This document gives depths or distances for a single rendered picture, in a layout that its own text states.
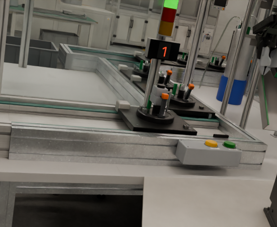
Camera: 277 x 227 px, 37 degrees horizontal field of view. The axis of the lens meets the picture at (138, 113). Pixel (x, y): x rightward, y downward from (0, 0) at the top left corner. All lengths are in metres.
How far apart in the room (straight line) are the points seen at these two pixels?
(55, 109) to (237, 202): 0.70
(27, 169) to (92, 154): 0.21
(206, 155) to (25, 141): 0.57
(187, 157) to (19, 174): 0.52
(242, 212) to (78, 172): 0.49
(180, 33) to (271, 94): 9.40
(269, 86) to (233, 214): 0.71
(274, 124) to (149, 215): 0.76
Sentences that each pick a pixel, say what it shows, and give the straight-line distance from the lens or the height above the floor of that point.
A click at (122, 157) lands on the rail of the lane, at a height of 0.88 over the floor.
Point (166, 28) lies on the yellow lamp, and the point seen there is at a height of 1.29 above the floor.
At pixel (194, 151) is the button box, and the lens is 1.33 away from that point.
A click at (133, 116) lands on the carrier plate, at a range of 1.47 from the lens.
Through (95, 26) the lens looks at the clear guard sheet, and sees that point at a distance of 1.52.
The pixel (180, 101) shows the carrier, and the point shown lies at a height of 0.99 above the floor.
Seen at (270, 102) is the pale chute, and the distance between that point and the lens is 1.72.
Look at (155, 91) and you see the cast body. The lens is 1.47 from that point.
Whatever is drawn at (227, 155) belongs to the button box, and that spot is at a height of 0.94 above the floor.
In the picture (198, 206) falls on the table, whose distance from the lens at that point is 1.19.
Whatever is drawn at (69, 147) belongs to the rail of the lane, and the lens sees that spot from 1.27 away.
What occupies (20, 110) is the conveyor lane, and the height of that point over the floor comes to 0.93.
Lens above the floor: 1.40
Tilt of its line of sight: 16 degrees down
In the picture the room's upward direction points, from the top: 11 degrees clockwise
